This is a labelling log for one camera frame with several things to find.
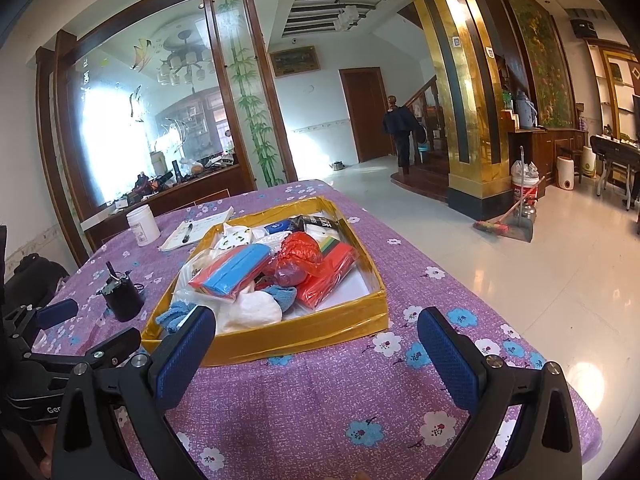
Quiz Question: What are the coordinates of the black container with wires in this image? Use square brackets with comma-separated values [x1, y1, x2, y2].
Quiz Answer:
[99, 259, 147, 324]

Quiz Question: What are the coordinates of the yellow taped cardboard box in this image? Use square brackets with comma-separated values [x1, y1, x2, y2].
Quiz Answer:
[141, 196, 389, 367]

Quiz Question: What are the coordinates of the black bag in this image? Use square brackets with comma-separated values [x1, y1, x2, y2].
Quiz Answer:
[5, 253, 71, 306]

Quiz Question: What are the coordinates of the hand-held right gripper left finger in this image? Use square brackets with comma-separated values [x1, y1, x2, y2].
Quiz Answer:
[51, 305, 217, 480]

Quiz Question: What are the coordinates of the wooden glass display cabinet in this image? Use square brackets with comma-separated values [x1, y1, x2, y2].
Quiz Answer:
[35, 0, 299, 252]

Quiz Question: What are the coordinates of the bamboo painted glass panel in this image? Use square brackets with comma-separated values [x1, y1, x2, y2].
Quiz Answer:
[207, 0, 289, 187]

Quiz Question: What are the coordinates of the black wall speaker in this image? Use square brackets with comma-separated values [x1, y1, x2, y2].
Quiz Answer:
[569, 18, 600, 39]

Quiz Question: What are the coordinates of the white paper notebook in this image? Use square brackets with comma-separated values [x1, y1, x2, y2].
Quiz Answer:
[159, 208, 235, 254]

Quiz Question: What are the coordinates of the blue and red cloth packet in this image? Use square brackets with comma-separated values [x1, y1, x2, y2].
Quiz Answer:
[187, 243, 275, 305]

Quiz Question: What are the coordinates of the gold and black pillar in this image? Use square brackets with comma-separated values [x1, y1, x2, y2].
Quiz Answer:
[402, 0, 511, 216]

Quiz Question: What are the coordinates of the wooden staircase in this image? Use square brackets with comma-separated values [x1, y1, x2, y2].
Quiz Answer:
[389, 74, 451, 204]

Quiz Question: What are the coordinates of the red bucket with white bag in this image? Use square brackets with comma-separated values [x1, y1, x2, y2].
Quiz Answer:
[509, 159, 542, 211]

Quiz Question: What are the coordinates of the black desk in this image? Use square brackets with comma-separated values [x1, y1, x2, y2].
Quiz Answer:
[589, 132, 640, 211]

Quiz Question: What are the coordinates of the framed picture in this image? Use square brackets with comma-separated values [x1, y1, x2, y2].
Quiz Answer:
[268, 44, 321, 80]

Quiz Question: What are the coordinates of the white plastic jar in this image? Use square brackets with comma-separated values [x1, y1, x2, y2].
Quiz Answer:
[125, 204, 162, 248]

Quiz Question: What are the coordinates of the black packet with white contents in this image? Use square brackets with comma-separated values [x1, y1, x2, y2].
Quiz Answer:
[288, 213, 342, 242]

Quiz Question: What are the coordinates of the dark wooden side cabinet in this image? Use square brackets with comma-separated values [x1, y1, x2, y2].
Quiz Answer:
[507, 127, 590, 189]

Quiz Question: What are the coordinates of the white soft cloth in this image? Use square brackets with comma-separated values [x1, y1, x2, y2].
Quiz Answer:
[214, 290, 285, 335]

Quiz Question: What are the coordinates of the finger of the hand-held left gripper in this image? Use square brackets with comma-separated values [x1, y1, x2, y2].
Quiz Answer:
[35, 327, 143, 365]
[35, 298, 80, 331]

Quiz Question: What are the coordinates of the large landscape painting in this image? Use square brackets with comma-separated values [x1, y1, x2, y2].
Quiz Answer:
[497, 0, 576, 131]

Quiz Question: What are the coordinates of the brown wooden door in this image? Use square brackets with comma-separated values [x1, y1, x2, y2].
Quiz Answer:
[338, 66, 395, 165]

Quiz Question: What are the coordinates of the ceiling lamp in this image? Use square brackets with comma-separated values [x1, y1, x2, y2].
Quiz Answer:
[333, 4, 362, 34]

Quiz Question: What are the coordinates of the white and gold shelf unit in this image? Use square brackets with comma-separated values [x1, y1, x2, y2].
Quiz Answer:
[587, 42, 640, 146]

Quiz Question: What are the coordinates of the person in dark clothes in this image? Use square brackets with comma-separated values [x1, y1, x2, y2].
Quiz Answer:
[382, 93, 422, 169]

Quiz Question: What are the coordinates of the red packet with colour stripes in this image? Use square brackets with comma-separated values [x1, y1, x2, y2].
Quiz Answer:
[294, 236, 360, 311]

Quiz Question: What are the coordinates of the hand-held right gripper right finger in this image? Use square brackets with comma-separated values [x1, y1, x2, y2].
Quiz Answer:
[416, 307, 583, 480]

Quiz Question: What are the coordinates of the thermos flask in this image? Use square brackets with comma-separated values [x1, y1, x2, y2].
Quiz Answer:
[517, 90, 536, 131]

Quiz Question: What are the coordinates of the blue knitted cloth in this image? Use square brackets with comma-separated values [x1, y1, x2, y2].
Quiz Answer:
[154, 282, 302, 337]

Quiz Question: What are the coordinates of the cabinet ledge clutter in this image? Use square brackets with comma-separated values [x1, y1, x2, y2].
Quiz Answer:
[107, 149, 236, 211]

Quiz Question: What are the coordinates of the broom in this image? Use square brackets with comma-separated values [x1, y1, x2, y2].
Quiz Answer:
[472, 175, 547, 237]

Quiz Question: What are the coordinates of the red plastic bag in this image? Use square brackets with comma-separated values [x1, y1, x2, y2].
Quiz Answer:
[263, 232, 327, 289]

